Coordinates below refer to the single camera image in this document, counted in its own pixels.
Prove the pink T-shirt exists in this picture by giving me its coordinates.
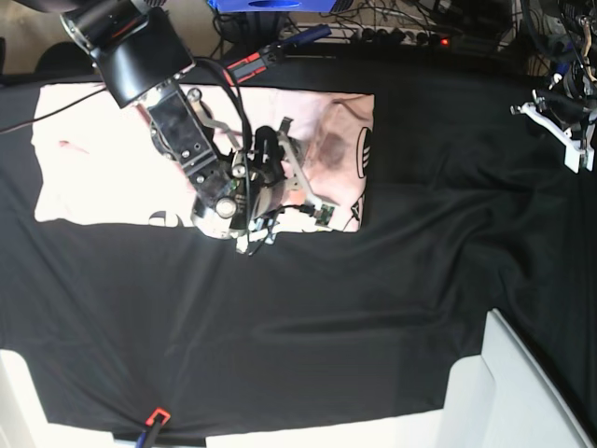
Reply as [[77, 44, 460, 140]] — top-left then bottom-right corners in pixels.
[[32, 84, 375, 232]]

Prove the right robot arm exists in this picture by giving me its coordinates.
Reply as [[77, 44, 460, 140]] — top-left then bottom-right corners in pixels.
[[59, 1, 337, 255]]

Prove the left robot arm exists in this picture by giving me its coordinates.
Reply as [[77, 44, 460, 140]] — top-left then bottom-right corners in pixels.
[[510, 1, 596, 174]]

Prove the black power strip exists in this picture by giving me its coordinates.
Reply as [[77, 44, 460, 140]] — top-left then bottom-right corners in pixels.
[[315, 22, 451, 49]]

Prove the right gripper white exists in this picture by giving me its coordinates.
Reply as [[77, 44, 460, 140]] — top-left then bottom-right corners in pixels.
[[236, 117, 338, 255]]

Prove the black table cloth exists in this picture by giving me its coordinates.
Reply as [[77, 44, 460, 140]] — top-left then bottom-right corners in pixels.
[[1, 59, 596, 439]]

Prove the blue plastic box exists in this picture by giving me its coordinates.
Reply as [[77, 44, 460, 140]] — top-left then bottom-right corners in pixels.
[[207, 0, 354, 13]]

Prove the red black clamp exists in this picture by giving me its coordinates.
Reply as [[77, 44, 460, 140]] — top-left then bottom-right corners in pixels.
[[224, 24, 331, 86]]

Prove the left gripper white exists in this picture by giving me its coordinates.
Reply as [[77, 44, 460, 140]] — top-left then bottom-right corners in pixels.
[[510, 90, 596, 172]]

